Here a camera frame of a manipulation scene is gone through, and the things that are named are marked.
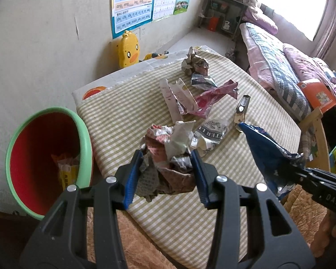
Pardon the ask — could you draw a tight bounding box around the dark wooden cabinet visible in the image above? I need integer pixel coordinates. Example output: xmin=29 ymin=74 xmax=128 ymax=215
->
xmin=0 ymin=206 xmax=45 ymax=269

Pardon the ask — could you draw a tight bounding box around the orange book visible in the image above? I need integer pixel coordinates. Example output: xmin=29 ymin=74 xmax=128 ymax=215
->
xmin=297 ymin=79 xmax=336 ymax=110

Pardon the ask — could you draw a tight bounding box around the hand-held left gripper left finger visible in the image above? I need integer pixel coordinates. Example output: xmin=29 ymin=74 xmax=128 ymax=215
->
xmin=18 ymin=149 xmax=144 ymax=269

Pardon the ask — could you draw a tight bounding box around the silver purple foil wrapper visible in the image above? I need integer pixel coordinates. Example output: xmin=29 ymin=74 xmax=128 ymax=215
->
xmin=191 ymin=72 xmax=217 ymax=89

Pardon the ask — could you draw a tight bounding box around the green rimmed red bin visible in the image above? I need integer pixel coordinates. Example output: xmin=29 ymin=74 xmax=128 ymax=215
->
xmin=5 ymin=106 xmax=93 ymax=221

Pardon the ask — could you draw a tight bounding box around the large blue letter wall poster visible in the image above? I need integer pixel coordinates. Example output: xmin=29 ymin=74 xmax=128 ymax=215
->
xmin=110 ymin=0 xmax=154 ymax=39

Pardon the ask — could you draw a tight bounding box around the small dark carton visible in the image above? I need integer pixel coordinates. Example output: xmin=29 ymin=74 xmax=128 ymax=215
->
xmin=234 ymin=95 xmax=252 ymax=132

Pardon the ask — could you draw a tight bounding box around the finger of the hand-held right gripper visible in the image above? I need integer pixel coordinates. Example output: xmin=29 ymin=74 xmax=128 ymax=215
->
xmin=278 ymin=153 xmax=322 ymax=195

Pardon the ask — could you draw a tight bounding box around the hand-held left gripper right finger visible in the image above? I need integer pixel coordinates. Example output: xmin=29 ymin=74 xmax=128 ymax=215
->
xmin=190 ymin=149 xmax=317 ymax=269

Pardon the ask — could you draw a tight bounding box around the person's right hand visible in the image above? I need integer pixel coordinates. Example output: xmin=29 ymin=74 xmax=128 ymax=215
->
xmin=310 ymin=211 xmax=336 ymax=258

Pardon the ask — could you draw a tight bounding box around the blue foil wrapper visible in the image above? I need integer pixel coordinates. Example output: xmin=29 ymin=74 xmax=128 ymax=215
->
xmin=239 ymin=122 xmax=307 ymax=198

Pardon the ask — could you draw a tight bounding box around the dark shelf table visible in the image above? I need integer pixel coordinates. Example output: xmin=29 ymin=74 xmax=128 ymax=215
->
xmin=197 ymin=0 xmax=248 ymax=41

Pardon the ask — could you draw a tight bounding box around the red box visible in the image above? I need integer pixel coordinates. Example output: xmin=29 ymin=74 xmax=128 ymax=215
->
xmin=207 ymin=16 xmax=220 ymax=32

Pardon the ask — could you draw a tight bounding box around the pink grey wrapper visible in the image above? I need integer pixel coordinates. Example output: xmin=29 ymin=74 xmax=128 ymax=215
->
xmin=138 ymin=120 xmax=198 ymax=202

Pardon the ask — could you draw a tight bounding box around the magenta snack wrapper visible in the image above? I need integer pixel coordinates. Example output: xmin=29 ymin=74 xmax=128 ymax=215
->
xmin=185 ymin=80 xmax=239 ymax=118

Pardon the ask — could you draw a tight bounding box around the bright window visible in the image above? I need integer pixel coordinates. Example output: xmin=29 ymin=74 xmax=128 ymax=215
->
xmin=253 ymin=0 xmax=329 ymax=41

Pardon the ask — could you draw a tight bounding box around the torn white pink wrapper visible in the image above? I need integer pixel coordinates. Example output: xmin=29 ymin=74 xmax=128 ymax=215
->
xmin=159 ymin=78 xmax=198 ymax=122

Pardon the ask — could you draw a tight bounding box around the tan fluffy cloth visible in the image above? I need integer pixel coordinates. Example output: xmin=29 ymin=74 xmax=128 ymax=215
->
xmin=85 ymin=185 xmax=336 ymax=269

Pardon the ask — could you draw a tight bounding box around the grey brown wrapper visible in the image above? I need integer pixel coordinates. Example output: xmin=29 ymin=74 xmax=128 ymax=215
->
xmin=181 ymin=47 xmax=209 ymax=76

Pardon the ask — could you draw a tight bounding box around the white black printed wrapper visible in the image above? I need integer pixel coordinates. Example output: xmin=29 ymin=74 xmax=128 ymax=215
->
xmin=190 ymin=119 xmax=228 ymax=157

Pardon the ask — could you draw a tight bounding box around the pink floral blanket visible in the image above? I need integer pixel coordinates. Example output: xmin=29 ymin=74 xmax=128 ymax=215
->
xmin=283 ymin=43 xmax=336 ymax=118

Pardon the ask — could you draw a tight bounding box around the beige checked tablecloth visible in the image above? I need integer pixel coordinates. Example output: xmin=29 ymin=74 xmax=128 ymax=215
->
xmin=77 ymin=48 xmax=301 ymax=261

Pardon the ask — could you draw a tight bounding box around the folded pink bedding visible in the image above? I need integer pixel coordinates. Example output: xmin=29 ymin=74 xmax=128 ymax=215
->
xmin=242 ymin=0 xmax=278 ymax=34

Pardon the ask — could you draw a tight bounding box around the yellow duck stool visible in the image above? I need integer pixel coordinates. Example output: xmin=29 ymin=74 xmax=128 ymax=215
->
xmin=118 ymin=31 xmax=140 ymax=68

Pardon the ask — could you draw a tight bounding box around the sheer pink curtain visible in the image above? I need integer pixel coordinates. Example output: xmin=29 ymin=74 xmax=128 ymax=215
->
xmin=311 ymin=3 xmax=336 ymax=62

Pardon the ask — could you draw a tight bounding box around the blue plaid quilt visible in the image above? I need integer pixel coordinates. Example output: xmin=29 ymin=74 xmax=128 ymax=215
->
xmin=245 ymin=23 xmax=311 ymax=121

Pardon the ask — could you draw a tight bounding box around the yellow wrapper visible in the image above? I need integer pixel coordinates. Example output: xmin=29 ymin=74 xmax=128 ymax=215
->
xmin=51 ymin=153 xmax=80 ymax=192

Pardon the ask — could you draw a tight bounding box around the pink bed sheet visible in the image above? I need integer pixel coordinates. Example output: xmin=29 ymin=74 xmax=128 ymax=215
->
xmin=239 ymin=24 xmax=275 ymax=90

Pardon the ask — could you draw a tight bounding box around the yellow black toy vehicle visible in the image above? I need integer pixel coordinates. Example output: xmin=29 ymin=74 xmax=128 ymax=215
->
xmin=142 ymin=51 xmax=168 ymax=61

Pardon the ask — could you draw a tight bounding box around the wooden chair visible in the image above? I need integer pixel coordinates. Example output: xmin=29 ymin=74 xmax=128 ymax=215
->
xmin=299 ymin=107 xmax=331 ymax=173

